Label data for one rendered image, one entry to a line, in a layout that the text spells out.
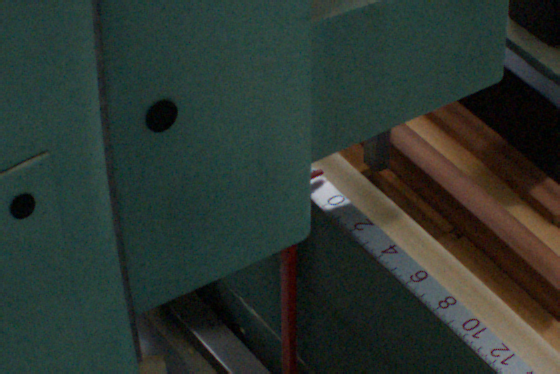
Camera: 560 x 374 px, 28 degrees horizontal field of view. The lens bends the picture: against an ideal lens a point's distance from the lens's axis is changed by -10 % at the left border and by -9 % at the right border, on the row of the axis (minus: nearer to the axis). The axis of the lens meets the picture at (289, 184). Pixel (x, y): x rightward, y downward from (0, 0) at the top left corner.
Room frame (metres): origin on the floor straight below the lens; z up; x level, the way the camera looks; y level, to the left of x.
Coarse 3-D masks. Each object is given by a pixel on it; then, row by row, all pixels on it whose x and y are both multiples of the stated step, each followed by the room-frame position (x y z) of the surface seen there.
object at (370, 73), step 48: (336, 0) 0.39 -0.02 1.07; (384, 0) 0.40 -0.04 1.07; (432, 0) 0.41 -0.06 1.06; (480, 0) 0.43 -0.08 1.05; (336, 48) 0.38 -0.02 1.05; (384, 48) 0.40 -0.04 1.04; (432, 48) 0.41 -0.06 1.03; (480, 48) 0.43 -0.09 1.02; (336, 96) 0.38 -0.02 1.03; (384, 96) 0.40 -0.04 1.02; (432, 96) 0.41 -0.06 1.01; (336, 144) 0.38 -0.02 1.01
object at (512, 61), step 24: (504, 72) 0.46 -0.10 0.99; (528, 72) 0.46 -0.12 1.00; (480, 96) 0.47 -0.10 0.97; (504, 96) 0.46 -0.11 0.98; (528, 96) 0.44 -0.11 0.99; (552, 96) 0.44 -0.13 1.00; (504, 120) 0.46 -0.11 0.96; (528, 120) 0.44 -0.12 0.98; (552, 120) 0.43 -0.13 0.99; (528, 144) 0.44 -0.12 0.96; (552, 144) 0.43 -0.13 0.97; (552, 168) 0.43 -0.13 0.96
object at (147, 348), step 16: (144, 320) 0.48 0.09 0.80; (160, 320) 0.48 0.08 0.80; (144, 336) 0.47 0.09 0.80; (160, 336) 0.47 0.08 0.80; (176, 336) 0.47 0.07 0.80; (144, 352) 0.45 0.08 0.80; (160, 352) 0.45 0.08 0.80; (176, 352) 0.45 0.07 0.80; (192, 352) 0.45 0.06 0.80; (176, 368) 0.44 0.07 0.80; (192, 368) 0.44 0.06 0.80; (208, 368) 0.44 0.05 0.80
